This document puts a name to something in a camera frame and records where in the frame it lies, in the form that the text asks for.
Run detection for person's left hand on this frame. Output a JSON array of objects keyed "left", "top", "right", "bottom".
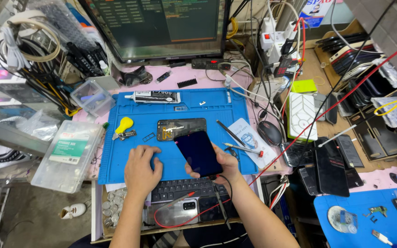
[{"left": 124, "top": 145, "right": 163, "bottom": 200}]

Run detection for person's right hand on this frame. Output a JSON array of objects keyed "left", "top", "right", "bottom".
[{"left": 185, "top": 143, "right": 243, "bottom": 187}]

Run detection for dark screen smartphone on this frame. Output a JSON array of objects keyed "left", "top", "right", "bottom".
[{"left": 173, "top": 130, "right": 224, "bottom": 178}]

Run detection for silver screwdriver with red cap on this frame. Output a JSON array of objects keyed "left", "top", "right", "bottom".
[{"left": 223, "top": 143, "right": 265, "bottom": 158}]

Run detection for black spudger stick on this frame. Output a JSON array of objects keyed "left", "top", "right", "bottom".
[{"left": 216, "top": 119, "right": 246, "bottom": 147}]

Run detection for white card with blue print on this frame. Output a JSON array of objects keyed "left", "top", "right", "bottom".
[{"left": 227, "top": 118, "right": 278, "bottom": 169}]

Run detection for black multimeter probe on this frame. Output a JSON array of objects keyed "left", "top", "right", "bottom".
[{"left": 214, "top": 186, "right": 232, "bottom": 230}]

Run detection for small metal pliers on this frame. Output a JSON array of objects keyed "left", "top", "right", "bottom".
[{"left": 112, "top": 130, "right": 137, "bottom": 141}]

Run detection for pile of silver coins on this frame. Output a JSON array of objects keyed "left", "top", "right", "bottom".
[{"left": 102, "top": 187, "right": 128, "bottom": 228}]

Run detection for black smartphone in tray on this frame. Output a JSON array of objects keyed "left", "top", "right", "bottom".
[{"left": 198, "top": 194, "right": 239, "bottom": 223}]

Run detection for black keyboard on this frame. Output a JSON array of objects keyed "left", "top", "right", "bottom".
[{"left": 150, "top": 177, "right": 229, "bottom": 204}]

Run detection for red multimeter probe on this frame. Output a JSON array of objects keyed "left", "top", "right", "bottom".
[{"left": 157, "top": 191, "right": 196, "bottom": 211}]

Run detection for yellow plastic opening tool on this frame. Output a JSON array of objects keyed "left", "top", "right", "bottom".
[{"left": 115, "top": 116, "right": 134, "bottom": 135}]

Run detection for black computer mouse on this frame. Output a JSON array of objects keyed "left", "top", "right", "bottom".
[{"left": 257, "top": 120, "right": 284, "bottom": 147}]

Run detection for blue silicone repair mat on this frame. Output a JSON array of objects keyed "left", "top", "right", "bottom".
[{"left": 97, "top": 87, "right": 260, "bottom": 185}]

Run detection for cracked screen smartphone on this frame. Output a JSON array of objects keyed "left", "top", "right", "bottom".
[{"left": 281, "top": 139, "right": 318, "bottom": 168}]

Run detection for clear storage box green label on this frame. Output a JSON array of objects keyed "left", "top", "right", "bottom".
[{"left": 30, "top": 119, "right": 105, "bottom": 194}]

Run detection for white shoe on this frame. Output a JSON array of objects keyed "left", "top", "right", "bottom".
[{"left": 60, "top": 203, "right": 87, "bottom": 220}]

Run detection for white and black glue tube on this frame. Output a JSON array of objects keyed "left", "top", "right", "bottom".
[{"left": 124, "top": 90, "right": 182, "bottom": 104}]

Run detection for small black smartphone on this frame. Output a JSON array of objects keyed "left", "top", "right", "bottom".
[{"left": 298, "top": 165, "right": 322, "bottom": 196}]

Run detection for small clear plastic container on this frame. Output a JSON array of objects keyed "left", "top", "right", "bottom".
[{"left": 70, "top": 79, "right": 116, "bottom": 118}]

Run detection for white box with green edge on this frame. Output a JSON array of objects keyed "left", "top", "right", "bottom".
[{"left": 287, "top": 92, "right": 319, "bottom": 142}]

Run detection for pink table cover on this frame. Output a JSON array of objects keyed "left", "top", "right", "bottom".
[{"left": 72, "top": 64, "right": 397, "bottom": 193}]

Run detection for black finned heatsink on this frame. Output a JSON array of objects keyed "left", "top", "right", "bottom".
[{"left": 177, "top": 78, "right": 198, "bottom": 89}]

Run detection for black curved plastic part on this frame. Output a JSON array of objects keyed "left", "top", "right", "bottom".
[{"left": 119, "top": 65, "right": 153, "bottom": 87}]

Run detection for black box with red display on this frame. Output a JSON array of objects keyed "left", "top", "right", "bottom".
[{"left": 191, "top": 58, "right": 232, "bottom": 71}]

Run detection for crumpled clear plastic bag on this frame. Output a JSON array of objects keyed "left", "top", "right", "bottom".
[{"left": 15, "top": 110, "right": 62, "bottom": 142}]

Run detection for lime green box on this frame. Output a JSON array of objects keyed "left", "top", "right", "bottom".
[{"left": 290, "top": 79, "right": 318, "bottom": 94}]

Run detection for usb tester with red display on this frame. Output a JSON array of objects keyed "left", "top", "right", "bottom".
[{"left": 273, "top": 53, "right": 293, "bottom": 78}]

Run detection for black phone battery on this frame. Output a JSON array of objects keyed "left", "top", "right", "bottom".
[{"left": 336, "top": 134, "right": 365, "bottom": 169}]

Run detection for white power strip with plugs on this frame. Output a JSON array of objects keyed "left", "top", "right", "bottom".
[{"left": 260, "top": 17, "right": 302, "bottom": 53}]

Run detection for black computer monitor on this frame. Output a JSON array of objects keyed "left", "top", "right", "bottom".
[{"left": 77, "top": 0, "right": 232, "bottom": 65}]

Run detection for wooden rack of phones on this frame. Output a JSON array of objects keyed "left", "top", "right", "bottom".
[{"left": 314, "top": 20, "right": 397, "bottom": 163}]

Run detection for white usb plug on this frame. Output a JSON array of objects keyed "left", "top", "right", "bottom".
[{"left": 371, "top": 229, "right": 394, "bottom": 246}]

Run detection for yellow rubber band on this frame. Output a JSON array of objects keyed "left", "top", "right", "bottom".
[{"left": 374, "top": 89, "right": 397, "bottom": 116}]

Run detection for blue and white poster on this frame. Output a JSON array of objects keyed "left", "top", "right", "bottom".
[{"left": 300, "top": 0, "right": 335, "bottom": 28}]

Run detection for black charging cable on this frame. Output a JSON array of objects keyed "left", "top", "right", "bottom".
[{"left": 208, "top": 174, "right": 234, "bottom": 222}]

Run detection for silver smartphone with camera block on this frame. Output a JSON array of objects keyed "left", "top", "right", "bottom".
[{"left": 146, "top": 199, "right": 199, "bottom": 226}]

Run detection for red and white cable bundle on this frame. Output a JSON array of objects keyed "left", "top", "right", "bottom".
[{"left": 269, "top": 175, "right": 291, "bottom": 210}]

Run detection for open black phone frame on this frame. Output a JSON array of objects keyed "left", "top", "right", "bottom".
[{"left": 156, "top": 118, "right": 207, "bottom": 142}]

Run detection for red test lead cable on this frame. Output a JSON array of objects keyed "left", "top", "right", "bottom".
[{"left": 154, "top": 36, "right": 397, "bottom": 229}]

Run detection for bundle of hanging cables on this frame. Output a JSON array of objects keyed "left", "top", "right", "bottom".
[{"left": 0, "top": 10, "right": 83, "bottom": 116}]

